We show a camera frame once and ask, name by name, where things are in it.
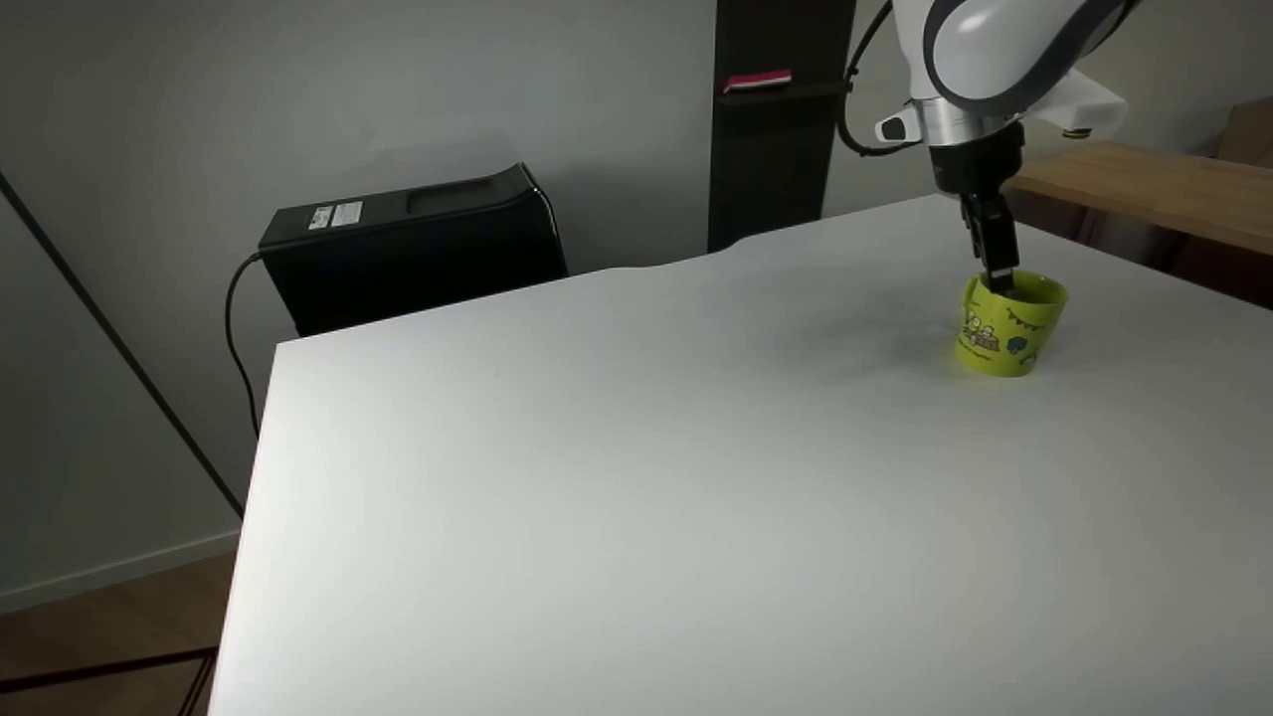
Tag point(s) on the wooden side table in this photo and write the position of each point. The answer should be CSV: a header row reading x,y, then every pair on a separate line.
x,y
1183,191

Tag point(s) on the black computer tower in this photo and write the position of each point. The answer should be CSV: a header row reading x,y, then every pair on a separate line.
x,y
375,254

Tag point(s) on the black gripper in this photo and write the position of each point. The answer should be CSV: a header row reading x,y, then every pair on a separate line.
x,y
974,176

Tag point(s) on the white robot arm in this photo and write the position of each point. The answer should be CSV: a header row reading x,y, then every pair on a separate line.
x,y
974,67

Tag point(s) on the green plastic cup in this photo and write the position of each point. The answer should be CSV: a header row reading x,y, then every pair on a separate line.
x,y
1005,334

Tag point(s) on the black vertical pillar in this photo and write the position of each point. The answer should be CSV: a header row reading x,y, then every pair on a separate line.
x,y
772,112

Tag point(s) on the black diagonal tripod leg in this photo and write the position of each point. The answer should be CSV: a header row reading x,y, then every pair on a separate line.
x,y
116,342

